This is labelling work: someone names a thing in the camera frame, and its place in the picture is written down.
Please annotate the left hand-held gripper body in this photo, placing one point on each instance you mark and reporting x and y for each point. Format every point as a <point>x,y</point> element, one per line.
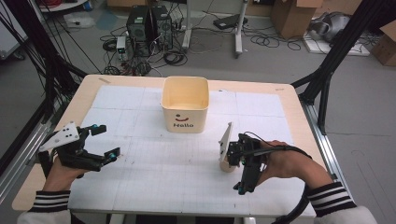
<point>67,146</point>

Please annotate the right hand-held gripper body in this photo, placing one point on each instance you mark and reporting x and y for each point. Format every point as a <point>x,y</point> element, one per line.
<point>249,149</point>

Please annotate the small beige cup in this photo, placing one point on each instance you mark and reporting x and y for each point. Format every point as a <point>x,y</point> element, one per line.
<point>226,168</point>

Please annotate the beige bin with smiley print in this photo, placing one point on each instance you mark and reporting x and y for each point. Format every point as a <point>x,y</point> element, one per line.
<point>186,119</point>

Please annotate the person's left hand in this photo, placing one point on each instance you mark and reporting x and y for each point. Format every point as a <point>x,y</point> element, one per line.
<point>60,177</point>

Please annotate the person's right hand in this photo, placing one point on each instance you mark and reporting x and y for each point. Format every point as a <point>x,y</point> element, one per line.
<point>283,165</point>

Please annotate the white grid mat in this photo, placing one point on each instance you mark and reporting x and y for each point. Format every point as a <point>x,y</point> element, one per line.
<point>174,177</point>

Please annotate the small grey power supply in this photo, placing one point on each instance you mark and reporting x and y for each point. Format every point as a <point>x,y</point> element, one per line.
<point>120,45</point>

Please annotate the black computer tower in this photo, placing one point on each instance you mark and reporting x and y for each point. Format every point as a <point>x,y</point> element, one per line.
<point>138,29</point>
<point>163,26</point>

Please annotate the white stand leg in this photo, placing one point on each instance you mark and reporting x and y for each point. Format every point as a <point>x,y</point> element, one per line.
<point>187,28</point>
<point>238,31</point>

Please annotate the flat black device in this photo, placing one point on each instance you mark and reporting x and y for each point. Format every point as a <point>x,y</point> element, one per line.
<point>229,21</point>

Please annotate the white flat board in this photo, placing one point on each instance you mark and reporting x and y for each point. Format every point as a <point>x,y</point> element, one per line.
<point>330,48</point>

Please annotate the large cardboard box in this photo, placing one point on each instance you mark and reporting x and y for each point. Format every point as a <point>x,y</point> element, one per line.
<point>292,17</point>

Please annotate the grey rounded appliance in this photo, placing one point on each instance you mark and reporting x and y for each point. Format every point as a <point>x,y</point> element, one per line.
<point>331,26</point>

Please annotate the small cardboard box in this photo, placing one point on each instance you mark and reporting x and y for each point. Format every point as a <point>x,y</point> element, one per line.
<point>386,45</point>

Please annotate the aluminium rail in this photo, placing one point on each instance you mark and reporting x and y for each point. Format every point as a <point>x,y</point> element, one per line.
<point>323,146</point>
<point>18,161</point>

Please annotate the black metal frame post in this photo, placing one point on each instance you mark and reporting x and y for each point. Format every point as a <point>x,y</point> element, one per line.
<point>46,59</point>
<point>336,53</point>

